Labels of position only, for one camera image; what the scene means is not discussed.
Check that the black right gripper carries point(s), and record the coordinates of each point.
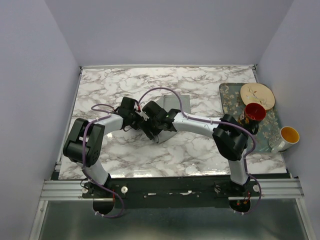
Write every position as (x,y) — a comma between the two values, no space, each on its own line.
(145,126)

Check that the black mounting base bar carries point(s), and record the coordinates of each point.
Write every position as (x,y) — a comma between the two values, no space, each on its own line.
(173,192)

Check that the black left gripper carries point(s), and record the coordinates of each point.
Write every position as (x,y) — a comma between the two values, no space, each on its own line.
(134,126)

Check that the beige floral plate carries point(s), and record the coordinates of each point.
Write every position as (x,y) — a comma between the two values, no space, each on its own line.
(257,93)

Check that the black mug red inside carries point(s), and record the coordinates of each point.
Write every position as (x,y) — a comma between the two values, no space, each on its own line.
(251,117)

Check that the white mug yellow inside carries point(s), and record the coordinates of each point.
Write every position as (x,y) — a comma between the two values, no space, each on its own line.
(285,138)

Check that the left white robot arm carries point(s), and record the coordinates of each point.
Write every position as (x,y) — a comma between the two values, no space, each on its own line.
(84,141)

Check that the aluminium frame rail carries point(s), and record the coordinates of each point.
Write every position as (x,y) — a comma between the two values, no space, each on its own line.
(285,188)

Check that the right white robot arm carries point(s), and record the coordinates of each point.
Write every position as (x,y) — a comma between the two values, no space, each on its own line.
(229,139)

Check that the floral blue tray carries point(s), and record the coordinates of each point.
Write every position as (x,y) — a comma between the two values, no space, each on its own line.
(233,105)

